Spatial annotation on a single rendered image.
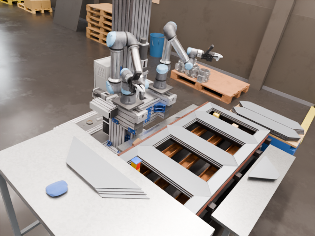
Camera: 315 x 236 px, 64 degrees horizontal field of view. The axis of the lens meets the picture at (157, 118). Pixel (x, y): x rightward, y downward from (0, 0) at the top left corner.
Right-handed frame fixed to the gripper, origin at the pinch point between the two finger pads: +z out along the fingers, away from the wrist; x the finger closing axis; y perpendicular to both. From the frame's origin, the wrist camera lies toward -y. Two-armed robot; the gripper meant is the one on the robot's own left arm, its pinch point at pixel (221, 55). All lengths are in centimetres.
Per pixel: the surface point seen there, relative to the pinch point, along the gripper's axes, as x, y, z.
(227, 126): 40, 55, 23
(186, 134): 69, 53, -16
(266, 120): 8, 59, 67
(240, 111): 2, 60, 38
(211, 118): 30, 57, 6
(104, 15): -366, 119, -282
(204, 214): 132, 75, 12
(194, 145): 83, 51, -7
